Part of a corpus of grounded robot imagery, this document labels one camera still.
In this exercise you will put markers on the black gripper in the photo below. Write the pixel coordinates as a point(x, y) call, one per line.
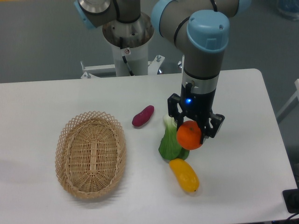
point(197, 107)

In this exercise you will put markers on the orange fruit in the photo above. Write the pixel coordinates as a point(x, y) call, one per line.
point(189, 135)

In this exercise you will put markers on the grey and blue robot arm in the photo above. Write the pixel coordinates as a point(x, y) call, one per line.
point(198, 28)

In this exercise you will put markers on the oval wicker basket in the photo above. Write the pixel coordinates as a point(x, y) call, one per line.
point(91, 155)

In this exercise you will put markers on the green bok choy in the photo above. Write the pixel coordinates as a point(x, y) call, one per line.
point(169, 148)

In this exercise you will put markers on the purple sweet potato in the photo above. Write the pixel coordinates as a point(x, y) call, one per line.
point(143, 117)

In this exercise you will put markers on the yellow mango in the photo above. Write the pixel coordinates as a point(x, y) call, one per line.
point(185, 175)

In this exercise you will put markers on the black device at table edge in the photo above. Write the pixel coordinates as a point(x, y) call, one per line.
point(291, 198)

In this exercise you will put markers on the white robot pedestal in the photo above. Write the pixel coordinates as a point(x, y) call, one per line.
point(132, 62)

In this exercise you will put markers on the white frame at right edge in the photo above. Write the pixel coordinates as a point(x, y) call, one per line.
point(290, 104)

